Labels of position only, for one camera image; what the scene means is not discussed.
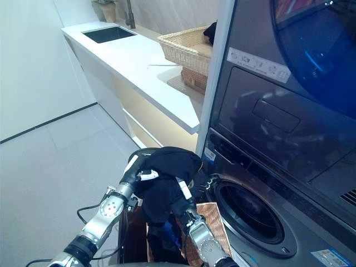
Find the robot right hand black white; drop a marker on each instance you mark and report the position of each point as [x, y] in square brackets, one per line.
[185, 204]

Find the robot left hand black white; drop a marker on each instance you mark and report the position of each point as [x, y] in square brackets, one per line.
[130, 178]

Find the black garment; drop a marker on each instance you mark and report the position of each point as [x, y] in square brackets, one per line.
[167, 167]

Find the robot right arm silver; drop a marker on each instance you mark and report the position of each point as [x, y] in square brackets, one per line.
[205, 239]

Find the robot left arm silver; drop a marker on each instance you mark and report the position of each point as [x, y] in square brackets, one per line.
[103, 217]

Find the brown wicker laundry basket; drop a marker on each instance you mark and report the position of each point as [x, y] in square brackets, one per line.
[215, 219]

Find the navy blue garment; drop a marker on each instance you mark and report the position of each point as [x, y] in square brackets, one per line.
[164, 242]

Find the blue barcode sticker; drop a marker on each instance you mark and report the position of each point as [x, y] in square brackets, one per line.
[210, 155]

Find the dark brown tray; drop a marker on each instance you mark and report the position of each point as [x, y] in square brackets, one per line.
[133, 242]

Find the small brown wicker basket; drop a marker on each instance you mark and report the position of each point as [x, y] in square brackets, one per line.
[193, 79]

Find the light wicker basket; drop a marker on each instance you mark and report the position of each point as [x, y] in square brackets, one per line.
[180, 50]

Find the black inset sink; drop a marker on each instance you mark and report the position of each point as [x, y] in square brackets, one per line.
[109, 34]

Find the blue white energy label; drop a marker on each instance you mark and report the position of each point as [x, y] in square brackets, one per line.
[331, 257]

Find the white pictogram sticker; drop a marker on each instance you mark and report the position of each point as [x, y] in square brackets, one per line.
[258, 64]

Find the dark tall faucet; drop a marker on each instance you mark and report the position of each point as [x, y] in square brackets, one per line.
[130, 16]

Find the black cloth in light basket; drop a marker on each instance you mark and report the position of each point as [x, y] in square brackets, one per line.
[211, 33]

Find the flower pot with white flowers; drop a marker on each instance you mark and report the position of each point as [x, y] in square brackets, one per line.
[108, 12]

